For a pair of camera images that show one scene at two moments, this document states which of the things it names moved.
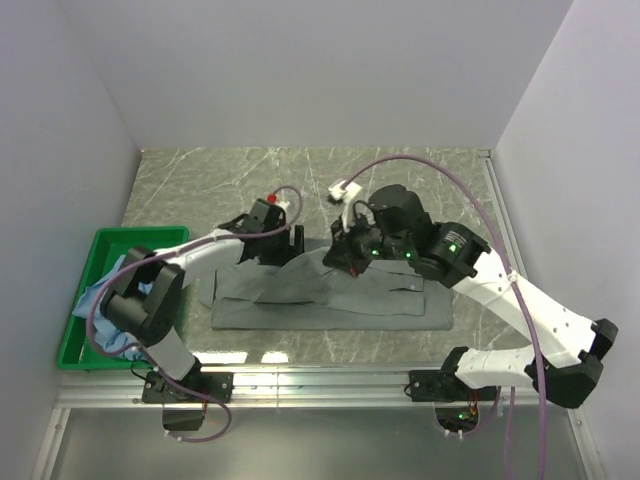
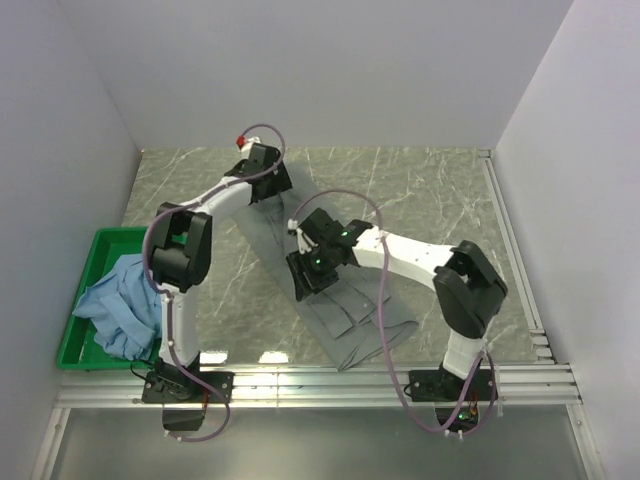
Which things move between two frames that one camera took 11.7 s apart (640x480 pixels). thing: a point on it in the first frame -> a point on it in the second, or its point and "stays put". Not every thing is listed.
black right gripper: x=342 y=253 -> x=300 y=263
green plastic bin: x=107 y=248 stays put
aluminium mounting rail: x=283 y=390 stays put
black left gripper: x=287 y=250 -> x=281 y=182
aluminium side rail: x=498 y=195 stays put
